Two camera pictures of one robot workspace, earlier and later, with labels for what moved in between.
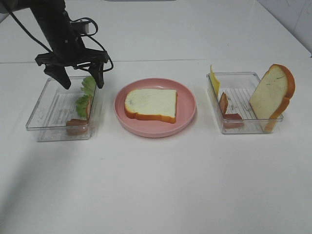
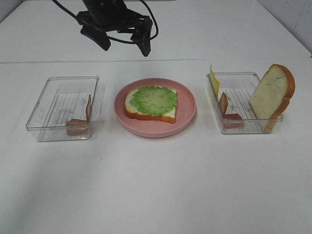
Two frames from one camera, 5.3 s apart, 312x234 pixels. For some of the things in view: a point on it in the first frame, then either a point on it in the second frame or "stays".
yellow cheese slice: [215, 81] stays
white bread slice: [272, 95] stays
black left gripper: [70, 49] → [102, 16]
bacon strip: [76, 127] stays
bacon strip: [230, 120] stays
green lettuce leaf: [88, 87] → [153, 100]
